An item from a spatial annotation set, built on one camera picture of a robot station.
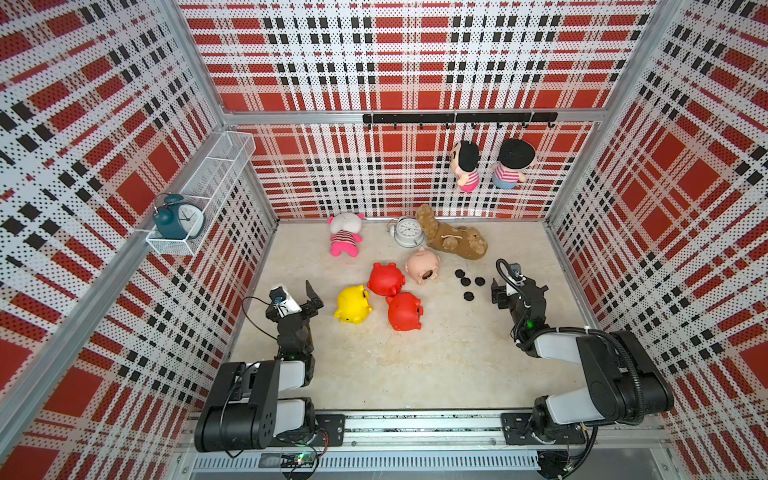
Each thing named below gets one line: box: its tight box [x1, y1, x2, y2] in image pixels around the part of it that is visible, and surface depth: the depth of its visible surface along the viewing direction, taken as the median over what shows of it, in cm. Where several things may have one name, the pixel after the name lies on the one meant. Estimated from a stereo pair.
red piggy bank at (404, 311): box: [386, 292, 424, 331], surface depth 90 cm
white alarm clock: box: [387, 216, 425, 249], surface depth 115 cm
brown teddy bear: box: [416, 204, 488, 260], surface depth 106 cm
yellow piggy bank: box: [334, 284, 373, 325], surface depth 90 cm
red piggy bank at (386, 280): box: [368, 262, 406, 297], surface depth 98 cm
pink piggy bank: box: [405, 247, 441, 285], surface depth 101 cm
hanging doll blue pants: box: [492, 175, 518, 190], surface depth 103 cm
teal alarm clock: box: [153, 192, 206, 240], surface depth 64 cm
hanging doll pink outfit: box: [450, 140, 481, 193], surface depth 97 cm
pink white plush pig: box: [328, 212, 365, 257], surface depth 113 cm
